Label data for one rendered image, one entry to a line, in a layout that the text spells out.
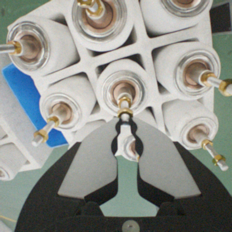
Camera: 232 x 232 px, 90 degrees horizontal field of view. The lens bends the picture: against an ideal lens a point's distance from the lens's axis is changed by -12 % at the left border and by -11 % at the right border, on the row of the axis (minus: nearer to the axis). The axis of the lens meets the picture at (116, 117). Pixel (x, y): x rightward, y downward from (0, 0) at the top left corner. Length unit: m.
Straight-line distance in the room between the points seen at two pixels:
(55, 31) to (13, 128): 0.33
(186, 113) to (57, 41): 0.25
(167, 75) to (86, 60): 0.16
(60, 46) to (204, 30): 0.26
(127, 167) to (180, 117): 0.49
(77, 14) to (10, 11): 0.41
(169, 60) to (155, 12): 0.07
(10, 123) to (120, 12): 0.41
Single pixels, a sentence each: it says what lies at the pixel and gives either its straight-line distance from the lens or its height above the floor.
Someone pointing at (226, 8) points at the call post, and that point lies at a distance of 0.39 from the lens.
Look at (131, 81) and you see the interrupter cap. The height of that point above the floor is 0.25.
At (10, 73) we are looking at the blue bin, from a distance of 0.50.
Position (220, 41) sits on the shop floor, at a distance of 0.56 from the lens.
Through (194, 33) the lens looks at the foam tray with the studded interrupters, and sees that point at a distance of 0.31.
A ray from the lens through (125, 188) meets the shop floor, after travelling 0.86.
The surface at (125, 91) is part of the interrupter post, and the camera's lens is 0.19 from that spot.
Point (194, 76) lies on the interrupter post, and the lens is 0.22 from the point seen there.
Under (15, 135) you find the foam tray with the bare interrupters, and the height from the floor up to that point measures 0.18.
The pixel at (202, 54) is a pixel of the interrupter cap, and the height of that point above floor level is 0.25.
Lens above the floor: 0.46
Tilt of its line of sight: 62 degrees down
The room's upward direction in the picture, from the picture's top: 176 degrees counter-clockwise
